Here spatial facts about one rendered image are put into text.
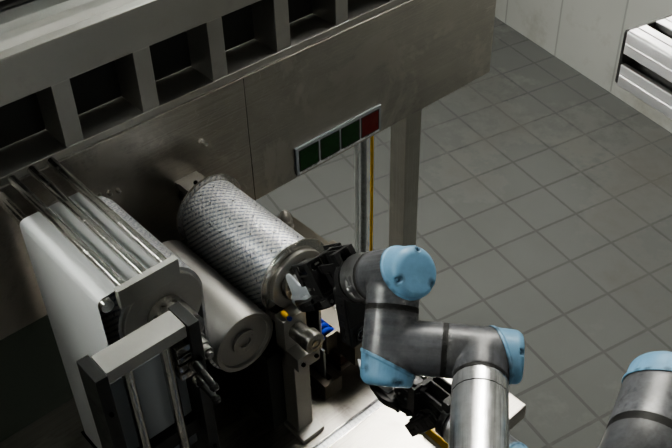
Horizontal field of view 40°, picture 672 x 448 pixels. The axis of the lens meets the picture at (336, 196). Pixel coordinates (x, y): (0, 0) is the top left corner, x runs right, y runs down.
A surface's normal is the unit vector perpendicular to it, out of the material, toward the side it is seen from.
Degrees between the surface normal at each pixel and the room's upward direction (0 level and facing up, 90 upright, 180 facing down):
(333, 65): 90
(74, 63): 90
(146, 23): 90
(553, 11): 90
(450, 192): 0
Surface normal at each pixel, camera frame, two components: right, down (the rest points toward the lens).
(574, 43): -0.87, 0.32
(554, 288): -0.02, -0.78
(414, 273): 0.50, -0.15
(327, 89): 0.66, 0.45
